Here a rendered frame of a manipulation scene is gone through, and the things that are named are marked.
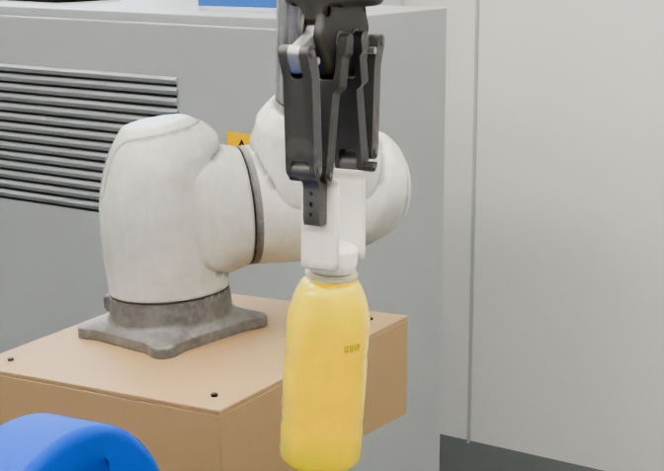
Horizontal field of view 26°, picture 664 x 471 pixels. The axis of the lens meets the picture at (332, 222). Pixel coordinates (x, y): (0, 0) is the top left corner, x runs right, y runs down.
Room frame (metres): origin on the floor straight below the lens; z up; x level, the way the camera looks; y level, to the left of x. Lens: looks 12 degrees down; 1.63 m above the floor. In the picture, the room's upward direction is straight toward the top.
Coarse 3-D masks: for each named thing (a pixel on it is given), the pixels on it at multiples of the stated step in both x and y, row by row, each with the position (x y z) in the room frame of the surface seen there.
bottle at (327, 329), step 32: (320, 288) 1.07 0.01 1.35; (352, 288) 1.07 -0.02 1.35; (288, 320) 1.08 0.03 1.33; (320, 320) 1.06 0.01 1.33; (352, 320) 1.06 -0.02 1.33; (288, 352) 1.08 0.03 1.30; (320, 352) 1.06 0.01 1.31; (352, 352) 1.06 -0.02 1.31; (288, 384) 1.07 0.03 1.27; (320, 384) 1.06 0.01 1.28; (352, 384) 1.07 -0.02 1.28; (288, 416) 1.07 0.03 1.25; (320, 416) 1.06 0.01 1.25; (352, 416) 1.07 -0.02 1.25; (288, 448) 1.07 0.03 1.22; (320, 448) 1.06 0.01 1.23; (352, 448) 1.07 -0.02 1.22
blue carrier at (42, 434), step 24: (0, 432) 1.08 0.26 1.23; (24, 432) 1.08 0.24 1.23; (48, 432) 1.08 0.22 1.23; (72, 432) 1.08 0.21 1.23; (96, 432) 1.10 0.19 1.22; (120, 432) 1.13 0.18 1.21; (0, 456) 1.05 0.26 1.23; (24, 456) 1.04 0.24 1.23; (48, 456) 1.05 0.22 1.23; (72, 456) 1.07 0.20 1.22; (96, 456) 1.10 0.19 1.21; (120, 456) 1.13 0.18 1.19; (144, 456) 1.16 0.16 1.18
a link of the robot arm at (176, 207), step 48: (144, 144) 1.73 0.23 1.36; (192, 144) 1.74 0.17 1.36; (144, 192) 1.71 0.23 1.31; (192, 192) 1.72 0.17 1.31; (240, 192) 1.74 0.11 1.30; (144, 240) 1.70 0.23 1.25; (192, 240) 1.71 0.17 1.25; (240, 240) 1.74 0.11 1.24; (144, 288) 1.71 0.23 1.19; (192, 288) 1.72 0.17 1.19
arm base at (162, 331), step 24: (120, 312) 1.73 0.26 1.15; (144, 312) 1.71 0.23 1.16; (168, 312) 1.71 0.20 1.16; (192, 312) 1.72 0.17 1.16; (216, 312) 1.74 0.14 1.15; (240, 312) 1.78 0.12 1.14; (96, 336) 1.76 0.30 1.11; (120, 336) 1.72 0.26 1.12; (144, 336) 1.70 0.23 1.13; (168, 336) 1.69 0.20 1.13; (192, 336) 1.70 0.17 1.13; (216, 336) 1.73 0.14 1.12
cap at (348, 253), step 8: (344, 248) 1.08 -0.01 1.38; (352, 248) 1.08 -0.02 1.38; (344, 256) 1.07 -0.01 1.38; (352, 256) 1.07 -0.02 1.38; (344, 264) 1.07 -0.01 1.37; (352, 264) 1.07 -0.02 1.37; (320, 272) 1.07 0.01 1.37; (328, 272) 1.07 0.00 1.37; (336, 272) 1.07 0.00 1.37; (344, 272) 1.07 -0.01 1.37; (352, 272) 1.08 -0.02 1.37
